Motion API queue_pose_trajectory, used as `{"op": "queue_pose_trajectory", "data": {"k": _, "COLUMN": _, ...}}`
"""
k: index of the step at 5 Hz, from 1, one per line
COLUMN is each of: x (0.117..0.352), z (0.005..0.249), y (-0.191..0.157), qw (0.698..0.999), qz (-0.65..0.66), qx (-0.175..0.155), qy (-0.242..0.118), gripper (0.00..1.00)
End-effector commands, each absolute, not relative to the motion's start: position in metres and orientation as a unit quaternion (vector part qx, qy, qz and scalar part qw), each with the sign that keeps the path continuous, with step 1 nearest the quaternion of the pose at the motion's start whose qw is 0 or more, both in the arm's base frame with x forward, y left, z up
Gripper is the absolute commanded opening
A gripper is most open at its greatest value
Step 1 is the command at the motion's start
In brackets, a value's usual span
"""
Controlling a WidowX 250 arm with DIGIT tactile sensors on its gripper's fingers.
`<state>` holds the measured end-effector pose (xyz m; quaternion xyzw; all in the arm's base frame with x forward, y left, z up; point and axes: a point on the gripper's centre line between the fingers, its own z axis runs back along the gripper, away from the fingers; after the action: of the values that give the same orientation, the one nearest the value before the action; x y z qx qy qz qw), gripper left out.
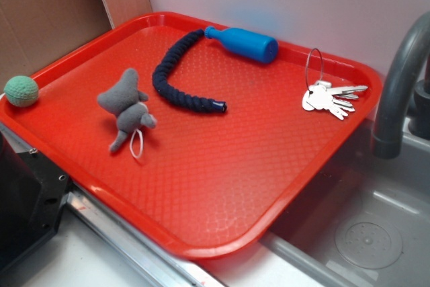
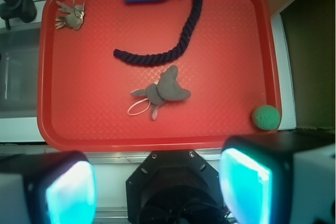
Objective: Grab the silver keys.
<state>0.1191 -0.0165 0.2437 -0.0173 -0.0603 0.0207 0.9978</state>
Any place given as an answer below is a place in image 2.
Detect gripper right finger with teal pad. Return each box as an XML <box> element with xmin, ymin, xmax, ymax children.
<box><xmin>218</xmin><ymin>131</ymin><xmax>335</xmax><ymax>223</ymax></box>

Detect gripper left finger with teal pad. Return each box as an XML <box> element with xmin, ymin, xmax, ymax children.
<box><xmin>1</xmin><ymin>151</ymin><xmax>97</xmax><ymax>223</ymax></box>

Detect silver keys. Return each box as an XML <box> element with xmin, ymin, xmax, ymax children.
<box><xmin>55</xmin><ymin>0</ymin><xmax>86</xmax><ymax>31</ymax></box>

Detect green foam ball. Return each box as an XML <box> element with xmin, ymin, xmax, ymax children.
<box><xmin>252</xmin><ymin>105</ymin><xmax>280</xmax><ymax>131</ymax></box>

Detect red plastic tray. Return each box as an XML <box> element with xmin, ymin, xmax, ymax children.
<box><xmin>37</xmin><ymin>0</ymin><xmax>281</xmax><ymax>152</ymax></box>

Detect grey toy sink basin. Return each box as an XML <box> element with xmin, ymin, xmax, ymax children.
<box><xmin>1</xmin><ymin>23</ymin><xmax>41</xmax><ymax>119</ymax></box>

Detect grey plush elephant toy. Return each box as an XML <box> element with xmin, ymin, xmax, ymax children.
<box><xmin>127</xmin><ymin>65</ymin><xmax>191</xmax><ymax>121</ymax></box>

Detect brown cardboard panel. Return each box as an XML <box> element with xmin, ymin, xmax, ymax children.
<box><xmin>267</xmin><ymin>0</ymin><xmax>335</xmax><ymax>131</ymax></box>

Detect grey toy faucet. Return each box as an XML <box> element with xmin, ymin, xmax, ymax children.
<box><xmin>1</xmin><ymin>0</ymin><xmax>37</xmax><ymax>30</ymax></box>

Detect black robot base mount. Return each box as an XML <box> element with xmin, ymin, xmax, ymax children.
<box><xmin>125</xmin><ymin>151</ymin><xmax>230</xmax><ymax>223</ymax></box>

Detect dark navy rope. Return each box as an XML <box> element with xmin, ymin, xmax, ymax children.
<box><xmin>113</xmin><ymin>0</ymin><xmax>204</xmax><ymax>67</ymax></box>

